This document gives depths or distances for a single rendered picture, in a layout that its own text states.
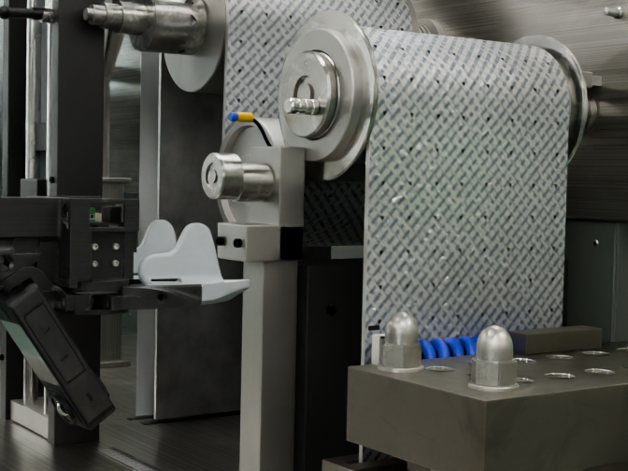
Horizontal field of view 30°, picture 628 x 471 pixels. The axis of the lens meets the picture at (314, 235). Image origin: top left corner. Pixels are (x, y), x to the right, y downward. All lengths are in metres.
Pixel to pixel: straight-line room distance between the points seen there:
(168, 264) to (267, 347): 0.21
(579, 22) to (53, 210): 0.64
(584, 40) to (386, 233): 0.36
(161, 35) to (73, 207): 0.42
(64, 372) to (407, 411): 0.25
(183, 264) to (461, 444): 0.24
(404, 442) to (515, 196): 0.30
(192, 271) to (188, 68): 0.43
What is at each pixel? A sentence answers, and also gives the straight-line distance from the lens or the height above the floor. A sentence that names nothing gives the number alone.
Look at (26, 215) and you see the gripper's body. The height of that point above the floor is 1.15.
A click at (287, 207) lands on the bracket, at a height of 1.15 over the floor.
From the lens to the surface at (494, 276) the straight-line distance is 1.08.
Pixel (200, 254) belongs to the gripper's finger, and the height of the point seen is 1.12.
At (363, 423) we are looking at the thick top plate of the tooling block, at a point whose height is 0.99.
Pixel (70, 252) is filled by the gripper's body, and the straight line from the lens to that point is 0.81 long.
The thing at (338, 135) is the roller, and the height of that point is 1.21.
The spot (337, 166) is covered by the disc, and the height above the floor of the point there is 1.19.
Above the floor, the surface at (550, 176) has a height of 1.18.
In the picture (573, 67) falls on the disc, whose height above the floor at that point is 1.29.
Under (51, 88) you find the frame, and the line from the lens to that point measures 1.22.
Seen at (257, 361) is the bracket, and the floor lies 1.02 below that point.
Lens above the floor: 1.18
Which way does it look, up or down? 3 degrees down
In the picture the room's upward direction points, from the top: 1 degrees clockwise
